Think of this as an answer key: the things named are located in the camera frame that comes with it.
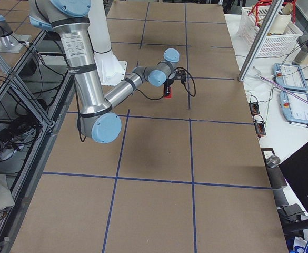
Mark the white plastic basket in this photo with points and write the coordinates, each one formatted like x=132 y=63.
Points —
x=281 y=37

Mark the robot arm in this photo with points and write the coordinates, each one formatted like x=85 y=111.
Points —
x=84 y=34

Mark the teach pendant far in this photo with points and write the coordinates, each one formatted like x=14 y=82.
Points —
x=290 y=77

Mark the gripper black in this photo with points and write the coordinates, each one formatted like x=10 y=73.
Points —
x=168 y=84

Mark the teach pendant near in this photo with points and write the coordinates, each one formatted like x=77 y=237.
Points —
x=295 y=108

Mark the reacher grabber stick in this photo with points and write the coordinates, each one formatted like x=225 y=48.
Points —
x=259 y=76

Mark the teach pendant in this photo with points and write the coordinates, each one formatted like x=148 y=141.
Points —
x=290 y=77
x=295 y=108

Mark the aluminium frame post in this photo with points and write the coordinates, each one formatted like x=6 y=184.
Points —
x=260 y=38

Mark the white pedestal column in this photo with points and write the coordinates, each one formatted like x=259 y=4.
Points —
x=111 y=70

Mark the metal cup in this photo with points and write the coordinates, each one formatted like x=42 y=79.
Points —
x=273 y=161

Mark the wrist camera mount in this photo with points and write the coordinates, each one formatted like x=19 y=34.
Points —
x=181 y=76

